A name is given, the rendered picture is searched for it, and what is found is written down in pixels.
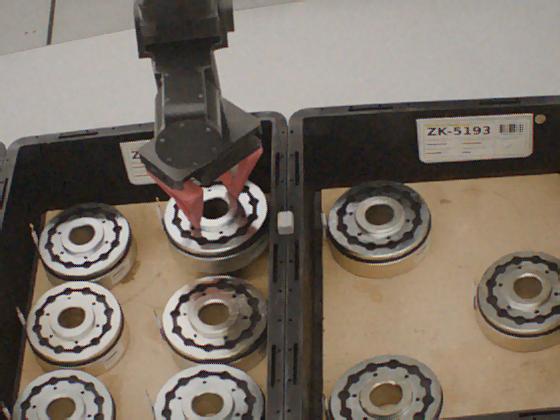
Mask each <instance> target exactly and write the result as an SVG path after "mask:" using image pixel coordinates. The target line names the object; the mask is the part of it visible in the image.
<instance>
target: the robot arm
mask: <svg viewBox="0 0 560 420"><path fill-rule="evenodd" d="M133 10H134V11H133V14H134V16H133V19H134V26H135V32H136V36H135V37H136V43H137V50H138V54H139V56H138V60H139V59H147V58H151V63H152V68H153V71H152V72H153V76H154V79H155V83H156V87H157V91H158V92H157V94H156V97H155V98H154V117H155V133H154V137H153V138H152V139H150V140H149V141H148V142H146V143H145V144H143V145H142V147H140V148H139V149H138V154H139V158H140V162H141V163H142V164H143V165H145V169H146V173H147V174H148V175H149V176H150V177H151V178H152V179H154V180H155V181H156V182H157V183H158V184H159V185H160V186H161V187H162V188H163V189H164V190H165V191H166V192H167V193H168V194H169V195H171V196H172V199H173V200H174V201H175V202H176V204H177V205H178V207H179V208H180V210H181V211H182V212H183V214H184V215H185V217H186V218H187V219H188V221H189V223H190V224H191V225H193V226H194V227H195V228H197V229H199V228H200V226H201V219H202V210H203V199H204V190H203V189H202V188H201V187H199V186H198V185H197V184H195V183H194V182H192V181H191V180H190V179H191V178H194V179H195V180H196V181H198V182H199V183H200V184H202V185H209V184H211V183H212V182H214V181H215V180H217V178H218V177H221V180H222V183H223V185H224V187H225V189H226V191H227V192H228V193H230V194H233V195H234V196H235V197H236V198H237V199H239V197H240V195H241V193H242V190H243V188H244V185H245V183H246V180H247V178H248V176H249V174H250V172H251V170H253V169H254V167H255V165H256V163H257V161H258V160H259V157H260V155H261V153H262V152H263V150H262V144H261V140H260V139H259V138H258V137H256V136H255V135H254V134H255V133H257V134H258V135H261V134H262V129H261V123H260V120H259V119H257V118H256V117H254V116H253V115H251V114H250V113H248V112H247V111H244V110H243V109H241V108H240V107H238V106H237V105H235V104H234V103H232V102H231V101H229V100H228V99H226V98H225V97H223V96H222V91H221V89H220V82H219V76H218V71H217V66H216V62H217V61H216V56H215V51H217V50H222V49H228V48H229V43H228V33H227V32H234V31H235V28H234V18H233V16H234V8H233V0H133ZM237 164H239V165H238V168H237V172H236V175H235V179H234V182H233V178H232V174H231V170H229V169H232V168H233V167H234V166H236V165H237Z"/></svg>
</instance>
